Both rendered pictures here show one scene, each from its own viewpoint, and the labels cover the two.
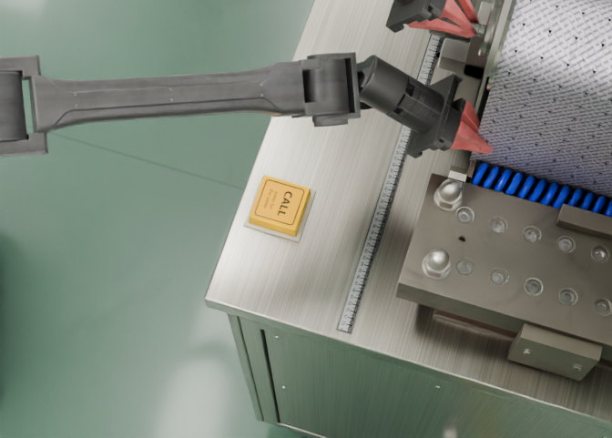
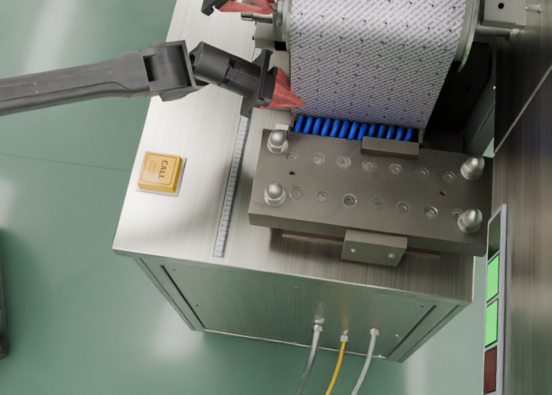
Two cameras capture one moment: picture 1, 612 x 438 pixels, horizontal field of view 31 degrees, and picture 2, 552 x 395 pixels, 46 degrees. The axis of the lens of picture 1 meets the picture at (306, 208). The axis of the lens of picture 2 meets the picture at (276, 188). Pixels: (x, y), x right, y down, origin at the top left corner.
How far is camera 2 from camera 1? 0.34 m
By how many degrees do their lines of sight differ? 3
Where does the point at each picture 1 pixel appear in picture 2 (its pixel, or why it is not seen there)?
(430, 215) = (266, 159)
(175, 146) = (116, 153)
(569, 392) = (390, 276)
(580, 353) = (391, 245)
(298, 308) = (182, 245)
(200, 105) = (62, 93)
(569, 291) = (377, 200)
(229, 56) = not seen: hidden behind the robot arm
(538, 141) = (336, 89)
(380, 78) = (207, 57)
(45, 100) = not seen: outside the picture
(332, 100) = (171, 77)
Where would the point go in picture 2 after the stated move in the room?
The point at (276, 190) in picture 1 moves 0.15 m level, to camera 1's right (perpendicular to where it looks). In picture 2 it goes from (155, 161) to (233, 147)
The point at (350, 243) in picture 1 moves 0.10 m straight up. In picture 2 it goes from (215, 191) to (209, 170)
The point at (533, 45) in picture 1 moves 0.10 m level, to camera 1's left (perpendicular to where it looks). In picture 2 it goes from (314, 7) to (243, 19)
